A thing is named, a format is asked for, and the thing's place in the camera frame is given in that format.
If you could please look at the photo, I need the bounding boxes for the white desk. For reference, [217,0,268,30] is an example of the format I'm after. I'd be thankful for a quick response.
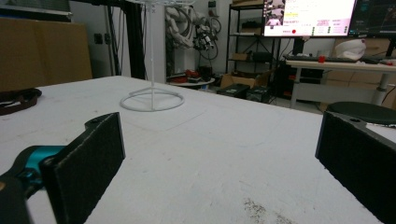
[285,59,396,110]

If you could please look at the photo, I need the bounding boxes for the black metal shelf rack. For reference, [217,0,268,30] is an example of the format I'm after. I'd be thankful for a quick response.
[225,3,282,77]

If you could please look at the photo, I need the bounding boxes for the dark monitor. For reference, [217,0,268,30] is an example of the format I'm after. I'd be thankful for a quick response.
[348,0,396,38]

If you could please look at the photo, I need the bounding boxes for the black round stool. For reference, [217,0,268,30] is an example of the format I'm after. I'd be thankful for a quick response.
[325,101,396,126]

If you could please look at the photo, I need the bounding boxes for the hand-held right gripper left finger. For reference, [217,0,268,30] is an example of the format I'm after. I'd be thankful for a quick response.
[39,111,126,224]

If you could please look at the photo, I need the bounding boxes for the open cardboard box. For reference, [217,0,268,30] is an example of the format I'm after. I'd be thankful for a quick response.
[219,72,273,90]

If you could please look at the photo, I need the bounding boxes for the brown cardboard sheet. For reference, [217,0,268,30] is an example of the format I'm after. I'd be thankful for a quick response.
[0,17,93,93]

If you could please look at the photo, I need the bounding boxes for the low round white table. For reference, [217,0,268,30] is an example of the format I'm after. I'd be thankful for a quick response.
[167,77,217,89]

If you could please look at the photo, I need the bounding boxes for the black keyboard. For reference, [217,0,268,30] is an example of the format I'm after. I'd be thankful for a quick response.
[282,54,381,65]

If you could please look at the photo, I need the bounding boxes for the bright lit monitor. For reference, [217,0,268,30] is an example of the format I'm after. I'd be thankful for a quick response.
[262,0,358,38]

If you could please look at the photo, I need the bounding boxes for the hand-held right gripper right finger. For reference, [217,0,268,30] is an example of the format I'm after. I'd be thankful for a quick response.
[315,110,396,224]

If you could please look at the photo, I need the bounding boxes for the dark flat tray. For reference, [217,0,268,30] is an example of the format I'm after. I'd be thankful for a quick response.
[0,88,43,117]

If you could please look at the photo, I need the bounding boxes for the black equipment case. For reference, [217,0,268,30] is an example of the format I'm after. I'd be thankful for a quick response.
[216,82,250,100]
[246,85,273,104]

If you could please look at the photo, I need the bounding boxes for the white wire stand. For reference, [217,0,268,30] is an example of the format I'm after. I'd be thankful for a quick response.
[120,0,186,113]

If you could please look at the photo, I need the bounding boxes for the black metal stand post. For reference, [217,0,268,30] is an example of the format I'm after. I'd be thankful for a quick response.
[106,0,148,80]

